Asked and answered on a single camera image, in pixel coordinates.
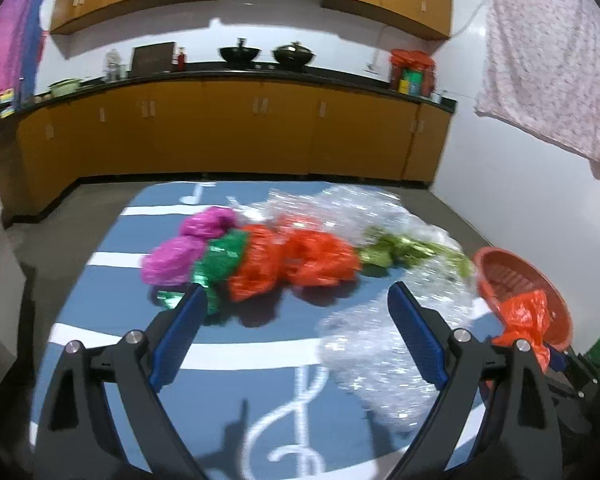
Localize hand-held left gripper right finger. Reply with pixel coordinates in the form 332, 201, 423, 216
385, 281, 566, 480

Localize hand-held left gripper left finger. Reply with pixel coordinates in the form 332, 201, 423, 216
32, 284, 216, 480

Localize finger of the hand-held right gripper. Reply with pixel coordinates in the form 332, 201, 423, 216
544, 346, 589, 377

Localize large clear plastic wrap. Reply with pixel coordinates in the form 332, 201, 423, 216
240, 185, 488, 428

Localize orange plastic bag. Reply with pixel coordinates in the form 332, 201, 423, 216
227, 225, 287, 303
491, 290, 552, 373
280, 230, 362, 289

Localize magenta plastic bag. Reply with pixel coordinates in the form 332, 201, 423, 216
141, 236, 208, 288
180, 206, 238, 238

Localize yellow-green plastic bag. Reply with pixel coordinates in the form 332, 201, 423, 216
357, 227, 473, 279

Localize green foil bag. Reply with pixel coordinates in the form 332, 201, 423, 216
155, 230, 249, 314

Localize red plastic basket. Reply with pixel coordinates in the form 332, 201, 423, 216
471, 246, 574, 356

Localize white panel with floral print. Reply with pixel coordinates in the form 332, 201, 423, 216
0, 145, 31, 361

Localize wooden lower kitchen cabinets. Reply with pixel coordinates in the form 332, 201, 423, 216
0, 66, 458, 226

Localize red bag with boxes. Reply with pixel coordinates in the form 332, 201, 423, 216
389, 49, 437, 96

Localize green basin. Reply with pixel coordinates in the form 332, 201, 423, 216
48, 78, 84, 99

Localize brown cutting board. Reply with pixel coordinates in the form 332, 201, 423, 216
131, 42, 176, 72

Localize floral hanging cloth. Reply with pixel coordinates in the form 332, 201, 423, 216
474, 0, 600, 182

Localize black wok with lid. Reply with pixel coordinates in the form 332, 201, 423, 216
272, 41, 315, 67

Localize pink hanging cloth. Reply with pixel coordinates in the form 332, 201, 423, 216
0, 0, 49, 111

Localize white wall cable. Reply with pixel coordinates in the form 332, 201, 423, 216
364, 25, 387, 74

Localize black wok with tall handle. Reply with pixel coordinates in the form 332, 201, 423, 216
219, 37, 262, 64

